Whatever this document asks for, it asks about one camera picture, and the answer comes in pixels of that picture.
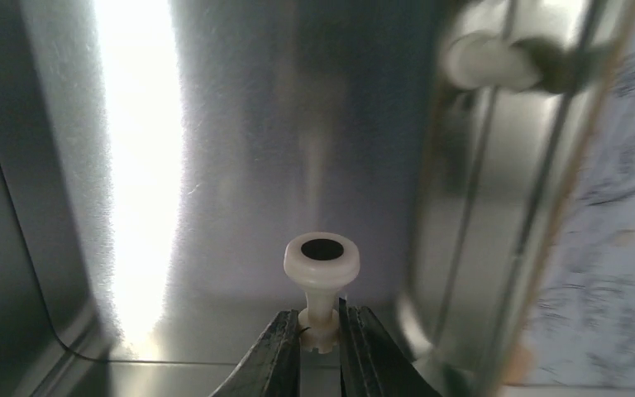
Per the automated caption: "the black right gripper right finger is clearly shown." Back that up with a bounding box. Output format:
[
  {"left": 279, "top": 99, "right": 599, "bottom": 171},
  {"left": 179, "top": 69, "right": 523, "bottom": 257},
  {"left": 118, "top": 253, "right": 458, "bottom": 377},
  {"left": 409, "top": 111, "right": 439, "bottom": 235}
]
[{"left": 338, "top": 298, "right": 441, "bottom": 397}]

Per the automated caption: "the floral paper table cover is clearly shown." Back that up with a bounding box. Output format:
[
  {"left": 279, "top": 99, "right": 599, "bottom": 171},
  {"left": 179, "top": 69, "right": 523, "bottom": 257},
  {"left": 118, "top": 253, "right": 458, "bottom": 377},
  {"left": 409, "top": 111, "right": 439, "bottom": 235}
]
[{"left": 508, "top": 31, "right": 635, "bottom": 395}]

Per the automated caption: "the metal tray with wooden rim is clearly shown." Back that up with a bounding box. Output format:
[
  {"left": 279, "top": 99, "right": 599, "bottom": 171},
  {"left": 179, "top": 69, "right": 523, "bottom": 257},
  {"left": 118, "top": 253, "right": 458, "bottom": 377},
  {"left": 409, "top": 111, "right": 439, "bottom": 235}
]
[{"left": 0, "top": 1, "right": 635, "bottom": 396}]

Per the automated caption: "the white chess piece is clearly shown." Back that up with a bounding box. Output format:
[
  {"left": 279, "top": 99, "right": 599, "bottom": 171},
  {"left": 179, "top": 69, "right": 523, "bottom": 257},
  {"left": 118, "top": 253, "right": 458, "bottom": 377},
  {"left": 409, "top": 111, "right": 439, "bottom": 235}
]
[
  {"left": 443, "top": 32, "right": 542, "bottom": 92},
  {"left": 284, "top": 232, "right": 360, "bottom": 354}
]

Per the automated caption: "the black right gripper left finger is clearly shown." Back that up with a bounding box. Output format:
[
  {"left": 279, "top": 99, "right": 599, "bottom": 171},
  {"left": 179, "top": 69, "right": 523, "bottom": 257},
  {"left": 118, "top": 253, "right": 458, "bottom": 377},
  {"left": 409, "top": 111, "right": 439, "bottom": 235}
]
[{"left": 212, "top": 309, "right": 300, "bottom": 397}]

